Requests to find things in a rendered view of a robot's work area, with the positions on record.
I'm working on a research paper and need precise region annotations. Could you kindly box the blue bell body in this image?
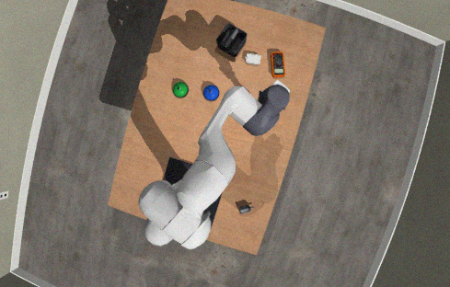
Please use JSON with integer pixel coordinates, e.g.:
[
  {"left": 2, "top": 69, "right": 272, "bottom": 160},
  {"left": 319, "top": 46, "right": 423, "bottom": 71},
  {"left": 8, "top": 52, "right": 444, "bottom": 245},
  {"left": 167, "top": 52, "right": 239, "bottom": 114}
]
[{"left": 203, "top": 85, "right": 219, "bottom": 101}]

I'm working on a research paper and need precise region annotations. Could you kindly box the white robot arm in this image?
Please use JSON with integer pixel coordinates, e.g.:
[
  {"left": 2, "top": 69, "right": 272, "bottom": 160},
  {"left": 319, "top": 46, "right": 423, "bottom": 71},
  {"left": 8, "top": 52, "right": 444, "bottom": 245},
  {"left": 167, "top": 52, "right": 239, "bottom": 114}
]
[{"left": 138, "top": 80, "right": 290, "bottom": 249}]

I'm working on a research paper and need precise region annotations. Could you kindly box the orange digital multimeter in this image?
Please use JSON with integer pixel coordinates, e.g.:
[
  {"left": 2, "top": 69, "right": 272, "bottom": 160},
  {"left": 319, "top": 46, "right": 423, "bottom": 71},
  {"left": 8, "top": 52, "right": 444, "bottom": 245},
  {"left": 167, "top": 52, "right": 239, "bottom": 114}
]
[{"left": 271, "top": 52, "right": 285, "bottom": 77}]

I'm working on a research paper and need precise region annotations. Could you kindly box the green bell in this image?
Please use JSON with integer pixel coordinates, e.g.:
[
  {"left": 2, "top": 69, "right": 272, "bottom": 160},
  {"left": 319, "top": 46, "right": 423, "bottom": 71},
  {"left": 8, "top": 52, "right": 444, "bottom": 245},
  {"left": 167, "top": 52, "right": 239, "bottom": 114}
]
[{"left": 173, "top": 82, "right": 189, "bottom": 98}]

